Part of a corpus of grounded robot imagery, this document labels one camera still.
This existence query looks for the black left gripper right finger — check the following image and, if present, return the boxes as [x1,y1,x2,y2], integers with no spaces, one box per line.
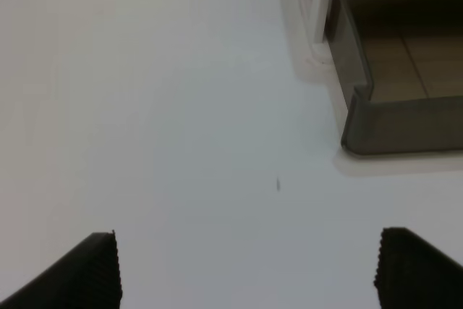
[373,227,462,308]

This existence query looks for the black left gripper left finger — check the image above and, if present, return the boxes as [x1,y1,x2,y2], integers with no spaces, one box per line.
[1,232,123,308]

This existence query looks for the smoky grey bottom drawer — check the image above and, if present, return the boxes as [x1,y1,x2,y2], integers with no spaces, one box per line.
[326,0,462,156]

